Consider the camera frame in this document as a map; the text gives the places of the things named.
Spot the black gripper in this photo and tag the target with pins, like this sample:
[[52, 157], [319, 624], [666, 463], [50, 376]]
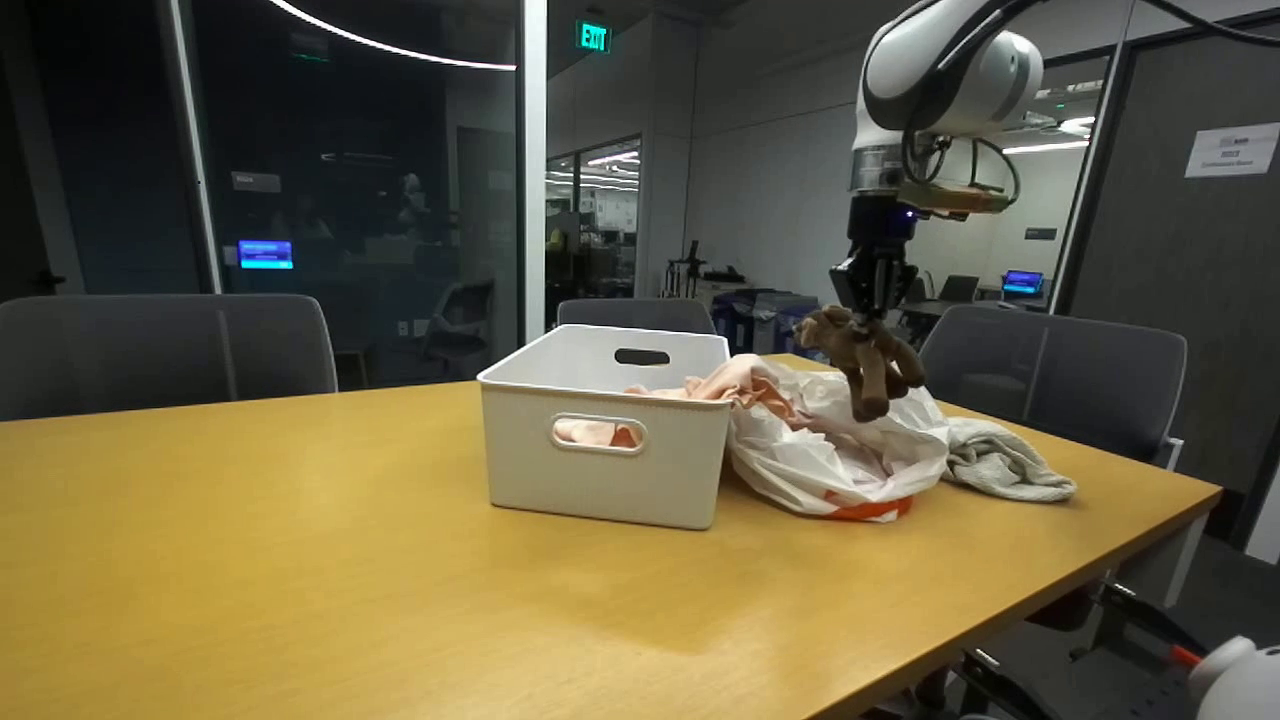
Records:
[[881, 235]]

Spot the brown plush toy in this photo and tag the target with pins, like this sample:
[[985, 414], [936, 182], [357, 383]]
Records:
[[870, 362]]

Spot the peach patterned cloth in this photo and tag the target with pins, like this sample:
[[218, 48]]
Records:
[[725, 384]]

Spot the pink cloth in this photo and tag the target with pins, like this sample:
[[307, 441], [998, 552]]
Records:
[[600, 434]]

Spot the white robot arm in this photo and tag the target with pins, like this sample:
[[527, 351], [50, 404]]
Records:
[[941, 64]]

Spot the white plastic bag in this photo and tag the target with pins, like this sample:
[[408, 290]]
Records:
[[826, 463]]

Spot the white plastic storage box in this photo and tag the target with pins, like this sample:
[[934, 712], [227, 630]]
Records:
[[607, 465]]

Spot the dark waste bin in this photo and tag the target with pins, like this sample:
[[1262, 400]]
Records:
[[754, 322]]

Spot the blue laptop screen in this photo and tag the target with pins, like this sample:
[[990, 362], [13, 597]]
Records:
[[1023, 285]]

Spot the grey white crumpled cloth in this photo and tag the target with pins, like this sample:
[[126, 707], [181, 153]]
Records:
[[1002, 463]]

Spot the green exit sign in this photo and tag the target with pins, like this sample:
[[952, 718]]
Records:
[[592, 37]]

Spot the curved ceiling light strip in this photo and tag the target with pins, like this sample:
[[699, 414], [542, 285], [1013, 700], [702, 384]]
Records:
[[400, 48]]

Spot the white bottle with red cap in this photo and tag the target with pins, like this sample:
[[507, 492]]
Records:
[[1240, 680]]

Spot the wide grey office chair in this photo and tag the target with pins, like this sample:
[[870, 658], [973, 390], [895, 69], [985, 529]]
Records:
[[147, 351]]

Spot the tan wrist camera mount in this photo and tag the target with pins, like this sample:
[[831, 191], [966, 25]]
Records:
[[962, 182]]

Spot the white window frame post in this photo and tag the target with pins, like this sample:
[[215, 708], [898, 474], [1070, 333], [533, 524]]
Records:
[[533, 186]]

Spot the white paper wall sign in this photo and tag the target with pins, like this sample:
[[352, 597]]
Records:
[[1229, 149]]

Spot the blue lit wall screen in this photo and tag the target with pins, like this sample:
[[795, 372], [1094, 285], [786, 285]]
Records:
[[266, 254]]

